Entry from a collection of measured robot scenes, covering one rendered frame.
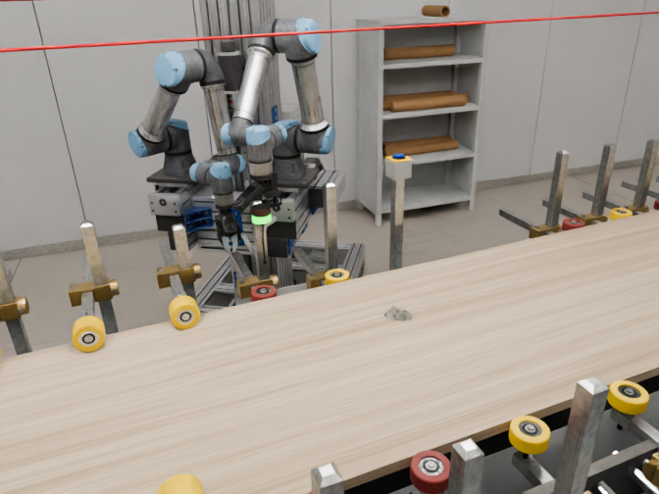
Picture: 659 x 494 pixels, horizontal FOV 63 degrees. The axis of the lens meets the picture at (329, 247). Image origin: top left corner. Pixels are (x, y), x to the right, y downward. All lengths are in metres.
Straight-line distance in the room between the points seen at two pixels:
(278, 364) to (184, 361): 0.24
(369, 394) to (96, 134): 3.36
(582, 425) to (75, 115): 3.81
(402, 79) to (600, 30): 1.97
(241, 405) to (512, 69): 4.37
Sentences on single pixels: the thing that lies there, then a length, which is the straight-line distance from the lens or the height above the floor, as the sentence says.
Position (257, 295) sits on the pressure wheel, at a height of 0.91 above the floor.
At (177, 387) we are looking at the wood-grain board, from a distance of 1.37.
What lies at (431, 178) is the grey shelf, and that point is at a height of 0.18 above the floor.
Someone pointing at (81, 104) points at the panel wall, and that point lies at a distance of 4.24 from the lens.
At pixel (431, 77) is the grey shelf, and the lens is 4.77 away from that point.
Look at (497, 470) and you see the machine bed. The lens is 1.39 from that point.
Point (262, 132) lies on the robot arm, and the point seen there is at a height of 1.35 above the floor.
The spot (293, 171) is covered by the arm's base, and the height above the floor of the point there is 1.07.
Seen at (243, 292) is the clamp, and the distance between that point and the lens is 1.82.
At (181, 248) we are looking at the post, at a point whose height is 1.04.
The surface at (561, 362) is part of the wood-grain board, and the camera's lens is 1.47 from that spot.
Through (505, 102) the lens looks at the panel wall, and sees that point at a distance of 5.23.
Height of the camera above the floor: 1.74
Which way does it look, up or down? 25 degrees down
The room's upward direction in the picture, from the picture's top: 2 degrees counter-clockwise
